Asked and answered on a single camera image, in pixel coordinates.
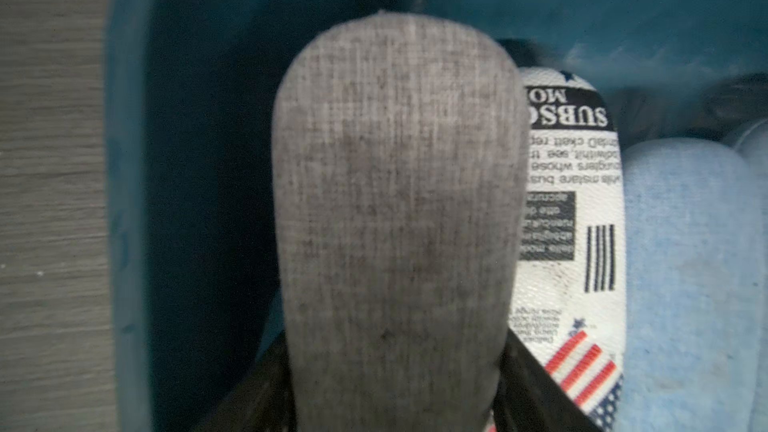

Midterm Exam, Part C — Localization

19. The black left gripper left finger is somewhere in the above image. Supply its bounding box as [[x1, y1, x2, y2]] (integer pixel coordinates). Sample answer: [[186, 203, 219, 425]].
[[191, 332, 297, 432]]

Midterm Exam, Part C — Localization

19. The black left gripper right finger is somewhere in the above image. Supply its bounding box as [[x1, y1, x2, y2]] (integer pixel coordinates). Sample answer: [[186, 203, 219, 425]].
[[493, 330, 600, 432]]

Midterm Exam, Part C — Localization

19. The newspaper flag print glasses case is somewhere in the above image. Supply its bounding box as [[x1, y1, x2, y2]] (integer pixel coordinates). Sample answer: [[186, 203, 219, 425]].
[[509, 67, 626, 431]]

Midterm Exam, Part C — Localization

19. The light blue fabric glasses case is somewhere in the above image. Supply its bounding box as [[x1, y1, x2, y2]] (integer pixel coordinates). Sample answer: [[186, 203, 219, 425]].
[[617, 138, 763, 431]]

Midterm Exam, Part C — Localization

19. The blue denim glasses case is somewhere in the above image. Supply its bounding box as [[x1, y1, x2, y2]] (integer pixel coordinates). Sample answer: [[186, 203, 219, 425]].
[[725, 118, 767, 431]]

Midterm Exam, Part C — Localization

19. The teal plastic storage box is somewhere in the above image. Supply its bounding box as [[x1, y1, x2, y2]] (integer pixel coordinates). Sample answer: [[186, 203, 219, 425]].
[[105, 0, 767, 431]]

